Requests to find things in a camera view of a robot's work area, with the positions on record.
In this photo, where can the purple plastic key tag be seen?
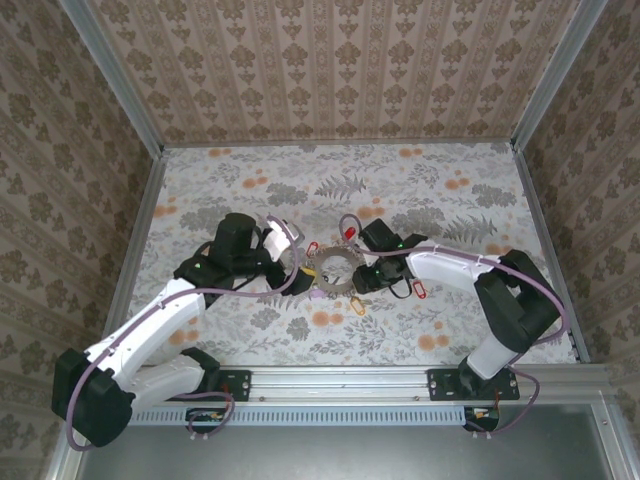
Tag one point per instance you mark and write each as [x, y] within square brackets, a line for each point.
[316, 294]

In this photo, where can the red plastic key tag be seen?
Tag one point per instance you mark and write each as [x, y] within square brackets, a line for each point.
[312, 247]
[351, 232]
[419, 289]

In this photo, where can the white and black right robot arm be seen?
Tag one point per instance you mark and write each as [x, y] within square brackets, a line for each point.
[440, 265]

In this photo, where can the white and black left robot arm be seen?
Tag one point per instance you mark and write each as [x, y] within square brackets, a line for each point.
[150, 325]

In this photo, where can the yellow plastic key tag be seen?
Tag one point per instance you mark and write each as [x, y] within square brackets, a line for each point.
[356, 306]

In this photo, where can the green circuit board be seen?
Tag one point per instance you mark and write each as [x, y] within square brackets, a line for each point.
[482, 414]
[207, 415]

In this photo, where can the grey metal panel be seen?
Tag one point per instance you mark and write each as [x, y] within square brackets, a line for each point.
[325, 455]

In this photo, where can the aluminium table side rail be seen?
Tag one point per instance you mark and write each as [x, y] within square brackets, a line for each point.
[545, 235]
[145, 225]

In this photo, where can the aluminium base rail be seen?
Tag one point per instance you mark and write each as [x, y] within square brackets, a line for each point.
[340, 382]

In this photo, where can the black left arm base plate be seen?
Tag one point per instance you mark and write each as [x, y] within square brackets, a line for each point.
[240, 380]

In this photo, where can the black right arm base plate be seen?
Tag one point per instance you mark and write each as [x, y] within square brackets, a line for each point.
[442, 385]

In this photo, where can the aluminium frame post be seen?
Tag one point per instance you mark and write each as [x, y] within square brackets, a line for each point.
[115, 80]
[555, 75]

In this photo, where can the aluminium frame beam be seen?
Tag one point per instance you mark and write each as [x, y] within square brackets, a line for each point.
[575, 380]

